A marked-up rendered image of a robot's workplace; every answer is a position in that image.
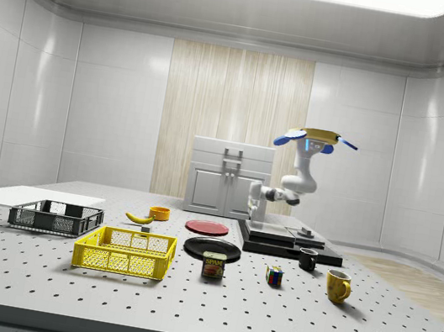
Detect black stove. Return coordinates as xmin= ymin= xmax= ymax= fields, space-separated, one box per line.
xmin=231 ymin=214 xmax=349 ymax=269

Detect drone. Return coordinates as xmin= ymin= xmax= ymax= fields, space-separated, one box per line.
xmin=272 ymin=121 xmax=362 ymax=161

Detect dark grey basket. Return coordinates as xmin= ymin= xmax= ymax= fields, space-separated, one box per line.
xmin=6 ymin=193 xmax=107 ymax=243

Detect yellow basket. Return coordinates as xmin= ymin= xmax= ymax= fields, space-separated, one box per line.
xmin=70 ymin=220 xmax=179 ymax=283

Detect black mug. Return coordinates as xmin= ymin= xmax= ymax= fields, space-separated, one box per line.
xmin=295 ymin=246 xmax=320 ymax=274

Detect yellow mug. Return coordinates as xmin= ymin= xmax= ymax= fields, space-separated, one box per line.
xmin=321 ymin=268 xmax=356 ymax=307

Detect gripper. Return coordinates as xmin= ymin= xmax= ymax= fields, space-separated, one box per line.
xmin=245 ymin=199 xmax=262 ymax=224

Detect flat-sided can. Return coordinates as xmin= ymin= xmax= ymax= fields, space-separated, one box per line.
xmin=198 ymin=250 xmax=229 ymax=282

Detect yellow bowl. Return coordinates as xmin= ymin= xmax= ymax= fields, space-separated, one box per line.
xmin=147 ymin=204 xmax=172 ymax=224

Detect puzzle cube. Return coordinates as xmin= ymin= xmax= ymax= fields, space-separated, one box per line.
xmin=262 ymin=264 xmax=286 ymax=289

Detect red plate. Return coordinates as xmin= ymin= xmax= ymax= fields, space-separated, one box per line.
xmin=183 ymin=216 xmax=230 ymax=239

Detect banana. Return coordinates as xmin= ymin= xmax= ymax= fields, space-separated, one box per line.
xmin=123 ymin=209 xmax=156 ymax=228

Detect white cabinet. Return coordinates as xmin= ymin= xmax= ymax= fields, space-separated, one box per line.
xmin=182 ymin=134 xmax=278 ymax=225

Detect black plate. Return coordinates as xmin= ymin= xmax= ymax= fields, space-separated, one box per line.
xmin=181 ymin=232 xmax=245 ymax=266

